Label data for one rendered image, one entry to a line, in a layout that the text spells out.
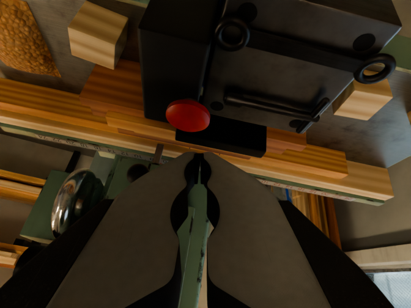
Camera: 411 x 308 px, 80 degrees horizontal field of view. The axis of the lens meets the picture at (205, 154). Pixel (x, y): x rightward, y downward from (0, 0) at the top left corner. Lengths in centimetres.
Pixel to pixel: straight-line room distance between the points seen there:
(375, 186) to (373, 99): 20
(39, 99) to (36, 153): 265
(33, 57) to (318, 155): 40
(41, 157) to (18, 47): 269
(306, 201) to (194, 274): 134
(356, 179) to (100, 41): 40
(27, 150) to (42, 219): 260
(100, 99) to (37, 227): 29
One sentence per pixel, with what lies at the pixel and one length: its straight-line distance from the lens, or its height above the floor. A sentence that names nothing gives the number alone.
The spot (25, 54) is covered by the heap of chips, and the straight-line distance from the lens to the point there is 36.
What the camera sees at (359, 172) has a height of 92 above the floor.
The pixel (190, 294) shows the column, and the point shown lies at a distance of 49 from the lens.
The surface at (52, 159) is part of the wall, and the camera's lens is 299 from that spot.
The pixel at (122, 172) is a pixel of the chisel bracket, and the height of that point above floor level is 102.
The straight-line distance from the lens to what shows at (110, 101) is 28.
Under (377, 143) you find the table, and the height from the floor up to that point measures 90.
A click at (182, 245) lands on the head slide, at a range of 40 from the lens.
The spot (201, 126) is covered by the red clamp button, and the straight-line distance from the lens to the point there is 17.
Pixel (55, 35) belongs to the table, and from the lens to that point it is 34.
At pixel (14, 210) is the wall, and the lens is 289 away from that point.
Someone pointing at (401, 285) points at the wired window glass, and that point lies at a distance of 177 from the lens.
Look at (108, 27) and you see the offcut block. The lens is 27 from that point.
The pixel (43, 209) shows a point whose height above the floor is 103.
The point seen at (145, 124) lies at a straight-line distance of 27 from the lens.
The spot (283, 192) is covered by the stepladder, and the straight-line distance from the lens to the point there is 115.
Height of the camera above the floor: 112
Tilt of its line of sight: 30 degrees down
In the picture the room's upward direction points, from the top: 171 degrees counter-clockwise
